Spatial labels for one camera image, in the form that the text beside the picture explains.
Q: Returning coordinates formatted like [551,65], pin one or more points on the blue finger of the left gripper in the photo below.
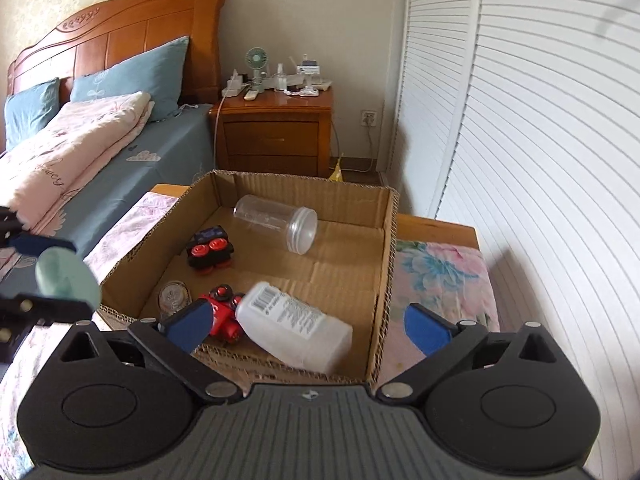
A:
[26,310]
[28,244]

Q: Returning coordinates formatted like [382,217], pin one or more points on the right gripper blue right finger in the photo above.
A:
[430,329]

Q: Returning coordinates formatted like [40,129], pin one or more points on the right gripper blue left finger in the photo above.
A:
[170,343]

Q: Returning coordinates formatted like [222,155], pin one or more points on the mint green round case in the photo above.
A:
[61,273]

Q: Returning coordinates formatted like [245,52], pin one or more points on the correction tape dispenser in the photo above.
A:
[172,297]

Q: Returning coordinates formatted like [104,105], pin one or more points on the white medical bottle green label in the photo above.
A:
[298,335]

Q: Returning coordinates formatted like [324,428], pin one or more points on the pink folded quilt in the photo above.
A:
[44,172]

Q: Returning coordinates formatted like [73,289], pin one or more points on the pink floral cloth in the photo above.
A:
[448,279]

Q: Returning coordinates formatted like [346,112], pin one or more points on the black toy car red wheels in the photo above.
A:
[209,249]

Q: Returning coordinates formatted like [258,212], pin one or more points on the blue pillow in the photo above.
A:
[29,111]
[158,72]

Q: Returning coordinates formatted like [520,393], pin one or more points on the brown cardboard box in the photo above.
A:
[347,273]

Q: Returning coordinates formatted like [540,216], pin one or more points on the clear plastic jar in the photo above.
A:
[294,227]

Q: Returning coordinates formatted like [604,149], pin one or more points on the blue bed sheet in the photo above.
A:
[175,150]

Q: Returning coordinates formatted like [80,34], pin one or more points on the yellow dustpan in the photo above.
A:
[337,173]

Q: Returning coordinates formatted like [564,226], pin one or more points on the wooden bed headboard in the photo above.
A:
[109,32]

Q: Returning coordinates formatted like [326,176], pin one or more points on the wooden nightstand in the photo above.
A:
[274,133]

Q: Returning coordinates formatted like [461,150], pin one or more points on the white louvered closet doors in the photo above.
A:
[520,118]

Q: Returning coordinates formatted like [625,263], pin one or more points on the white power strip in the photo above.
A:
[234,86]

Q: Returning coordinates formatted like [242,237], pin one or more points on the clear spray bottle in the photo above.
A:
[280,79]

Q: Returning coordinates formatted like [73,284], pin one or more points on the white phone stand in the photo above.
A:
[313,83]

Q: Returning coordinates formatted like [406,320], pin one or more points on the small green desk fan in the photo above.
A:
[256,60]

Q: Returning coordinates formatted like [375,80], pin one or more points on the wall outlet with plug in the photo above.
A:
[368,118]

